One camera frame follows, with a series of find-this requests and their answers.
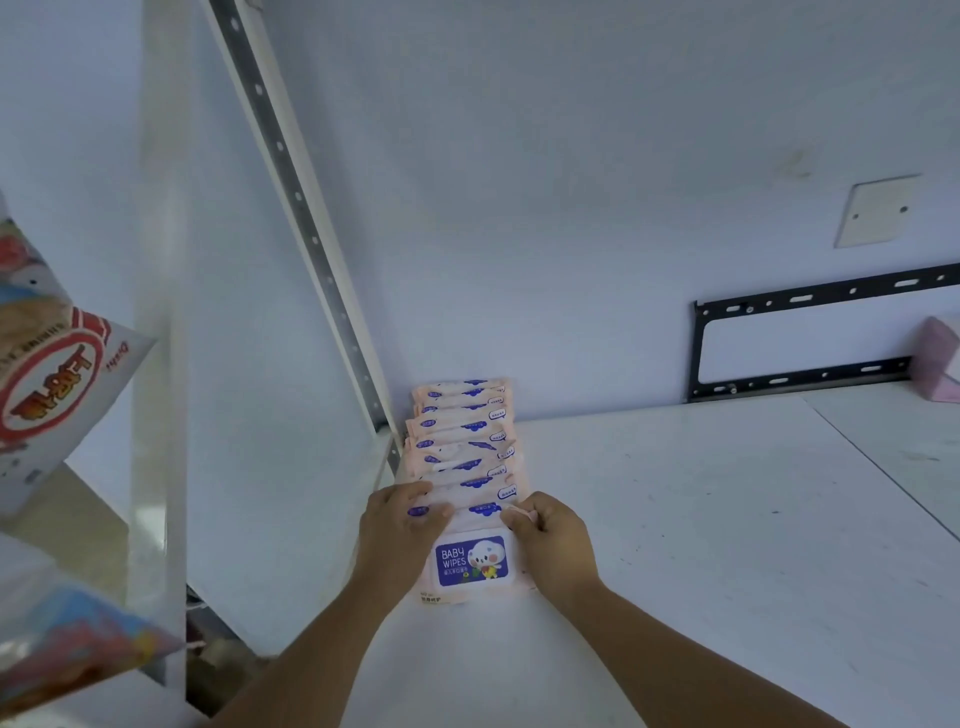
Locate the red and white snack bag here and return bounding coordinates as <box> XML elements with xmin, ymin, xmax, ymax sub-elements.
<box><xmin>0</xmin><ymin>193</ymin><xmax>159</xmax><ymax>520</ymax></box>

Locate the pink box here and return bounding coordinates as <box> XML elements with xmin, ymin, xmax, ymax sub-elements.
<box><xmin>908</xmin><ymin>315</ymin><xmax>960</xmax><ymax>407</ymax></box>

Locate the person's left hand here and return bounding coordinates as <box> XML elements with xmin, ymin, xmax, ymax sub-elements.
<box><xmin>355</xmin><ymin>481</ymin><xmax>456</xmax><ymax>603</ymax></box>

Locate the person's left forearm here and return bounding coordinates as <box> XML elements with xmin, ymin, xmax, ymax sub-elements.
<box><xmin>213</xmin><ymin>573</ymin><xmax>410</xmax><ymax>728</ymax></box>

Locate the person's right hand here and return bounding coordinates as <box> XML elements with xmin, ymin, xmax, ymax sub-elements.
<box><xmin>501</xmin><ymin>491</ymin><xmax>604</xmax><ymax>606</ymax></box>

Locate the person's right forearm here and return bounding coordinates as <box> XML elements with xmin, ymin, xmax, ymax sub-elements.
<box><xmin>536</xmin><ymin>579</ymin><xmax>852</xmax><ymax>728</ymax></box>

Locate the black metal wall bracket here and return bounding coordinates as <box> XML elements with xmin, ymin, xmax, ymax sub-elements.
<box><xmin>687</xmin><ymin>262</ymin><xmax>960</xmax><ymax>405</ymax></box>

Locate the white shelf post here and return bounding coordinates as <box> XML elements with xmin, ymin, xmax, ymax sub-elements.
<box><xmin>126</xmin><ymin>0</ymin><xmax>190</xmax><ymax>687</ymax></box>

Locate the white blank wall plate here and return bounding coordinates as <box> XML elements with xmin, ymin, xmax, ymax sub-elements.
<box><xmin>833</xmin><ymin>174</ymin><xmax>923</xmax><ymax>250</ymax></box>

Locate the row of pink wipes packs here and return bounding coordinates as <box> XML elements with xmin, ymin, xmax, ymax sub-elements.
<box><xmin>399</xmin><ymin>377</ymin><xmax>528</xmax><ymax>520</ymax></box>

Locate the pink baby wipes packet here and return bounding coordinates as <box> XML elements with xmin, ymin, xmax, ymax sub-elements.
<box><xmin>414</xmin><ymin>508</ymin><xmax>538</xmax><ymax>609</ymax></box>

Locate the colourful plastic snack packet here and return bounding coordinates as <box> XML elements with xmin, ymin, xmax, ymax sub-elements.
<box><xmin>0</xmin><ymin>540</ymin><xmax>186</xmax><ymax>715</ymax></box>

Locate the grey perforated metal rail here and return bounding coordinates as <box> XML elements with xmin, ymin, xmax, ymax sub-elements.
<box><xmin>206</xmin><ymin>0</ymin><xmax>402</xmax><ymax>475</ymax></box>

